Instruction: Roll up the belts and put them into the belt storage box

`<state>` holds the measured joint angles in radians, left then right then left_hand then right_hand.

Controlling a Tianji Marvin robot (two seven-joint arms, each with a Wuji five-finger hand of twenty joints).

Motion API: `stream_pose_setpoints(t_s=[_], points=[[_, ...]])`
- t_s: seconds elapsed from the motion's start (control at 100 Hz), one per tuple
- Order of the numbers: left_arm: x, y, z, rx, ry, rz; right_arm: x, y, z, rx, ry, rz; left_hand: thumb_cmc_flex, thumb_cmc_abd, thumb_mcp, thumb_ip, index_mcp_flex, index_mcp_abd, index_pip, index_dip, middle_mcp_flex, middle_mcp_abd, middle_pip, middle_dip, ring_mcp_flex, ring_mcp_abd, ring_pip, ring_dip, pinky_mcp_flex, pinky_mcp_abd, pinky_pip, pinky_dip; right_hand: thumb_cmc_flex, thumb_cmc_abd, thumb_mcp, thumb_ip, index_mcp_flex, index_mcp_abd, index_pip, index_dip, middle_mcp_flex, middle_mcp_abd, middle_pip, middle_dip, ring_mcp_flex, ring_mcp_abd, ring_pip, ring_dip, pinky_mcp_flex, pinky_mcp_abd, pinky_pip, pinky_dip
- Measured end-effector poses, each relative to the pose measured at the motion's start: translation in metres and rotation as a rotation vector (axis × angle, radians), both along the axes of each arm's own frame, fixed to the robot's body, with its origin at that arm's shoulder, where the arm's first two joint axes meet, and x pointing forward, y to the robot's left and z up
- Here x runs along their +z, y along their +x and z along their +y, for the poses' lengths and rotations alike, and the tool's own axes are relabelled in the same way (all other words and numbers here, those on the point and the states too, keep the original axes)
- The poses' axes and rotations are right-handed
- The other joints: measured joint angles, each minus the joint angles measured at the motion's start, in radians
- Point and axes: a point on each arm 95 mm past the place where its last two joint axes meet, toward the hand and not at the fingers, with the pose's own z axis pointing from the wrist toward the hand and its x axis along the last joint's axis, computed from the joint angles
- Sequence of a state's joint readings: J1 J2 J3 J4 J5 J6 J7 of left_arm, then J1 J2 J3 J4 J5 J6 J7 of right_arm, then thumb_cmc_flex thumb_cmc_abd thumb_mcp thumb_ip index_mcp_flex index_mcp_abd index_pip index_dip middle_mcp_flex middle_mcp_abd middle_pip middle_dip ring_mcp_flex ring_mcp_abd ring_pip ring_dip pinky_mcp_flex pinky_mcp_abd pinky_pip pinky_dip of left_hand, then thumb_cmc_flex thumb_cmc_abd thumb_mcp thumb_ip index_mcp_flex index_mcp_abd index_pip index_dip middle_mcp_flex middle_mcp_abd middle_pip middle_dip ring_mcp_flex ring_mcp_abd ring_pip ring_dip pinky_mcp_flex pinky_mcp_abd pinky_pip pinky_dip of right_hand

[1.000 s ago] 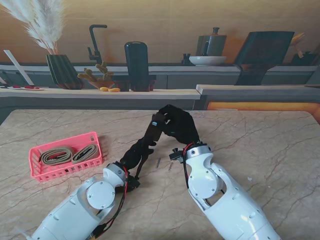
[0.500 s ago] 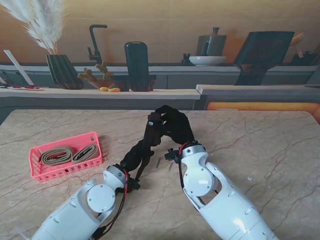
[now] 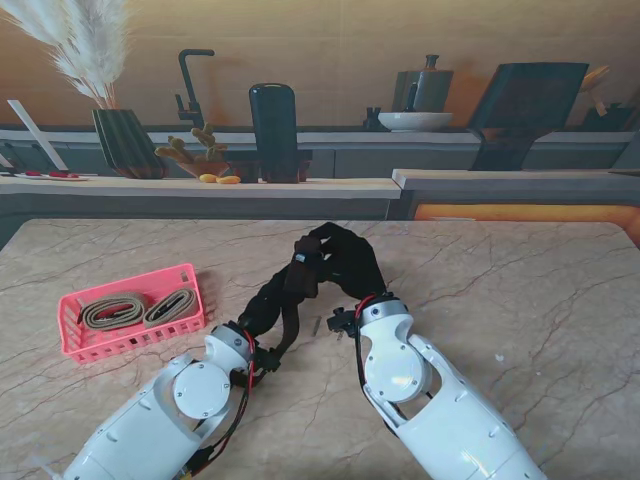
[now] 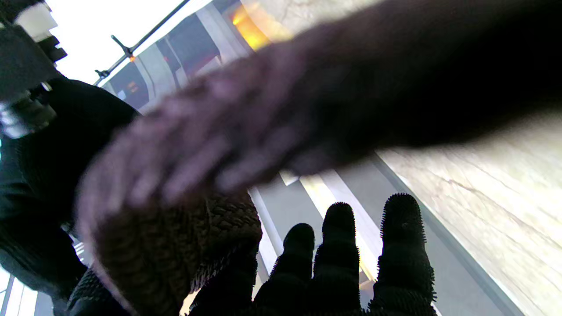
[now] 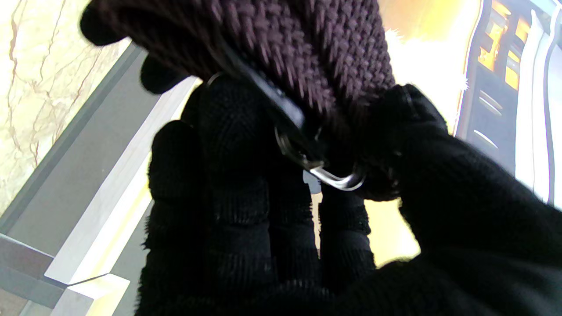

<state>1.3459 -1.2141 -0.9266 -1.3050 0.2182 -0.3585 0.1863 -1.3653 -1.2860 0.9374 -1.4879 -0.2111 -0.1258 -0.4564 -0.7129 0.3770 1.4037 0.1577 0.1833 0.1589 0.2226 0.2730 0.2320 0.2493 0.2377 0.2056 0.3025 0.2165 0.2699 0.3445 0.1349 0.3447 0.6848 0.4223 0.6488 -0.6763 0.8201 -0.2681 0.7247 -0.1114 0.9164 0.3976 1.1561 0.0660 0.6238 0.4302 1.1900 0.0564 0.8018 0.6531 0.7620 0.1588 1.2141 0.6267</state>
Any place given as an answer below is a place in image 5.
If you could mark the light wooden counter shelf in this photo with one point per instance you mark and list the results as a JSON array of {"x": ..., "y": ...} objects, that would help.
[{"x": 109, "y": 197}]

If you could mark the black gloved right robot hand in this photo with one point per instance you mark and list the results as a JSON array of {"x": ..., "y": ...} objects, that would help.
[{"x": 461, "y": 241}]

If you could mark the pale stone counter slab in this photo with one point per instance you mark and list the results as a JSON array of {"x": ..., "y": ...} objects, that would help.
[{"x": 83, "y": 294}]

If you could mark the dark brown woven belt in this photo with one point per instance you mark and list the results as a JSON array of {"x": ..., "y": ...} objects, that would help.
[{"x": 285, "y": 44}]

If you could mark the dark slatted tall cabinet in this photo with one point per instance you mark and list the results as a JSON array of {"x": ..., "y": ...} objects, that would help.
[{"x": 505, "y": 87}]

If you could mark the white pampas grass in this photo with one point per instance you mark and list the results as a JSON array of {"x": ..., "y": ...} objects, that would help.
[{"x": 426, "y": 66}]

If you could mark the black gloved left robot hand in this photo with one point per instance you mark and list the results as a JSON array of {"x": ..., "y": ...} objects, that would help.
[{"x": 162, "y": 77}]

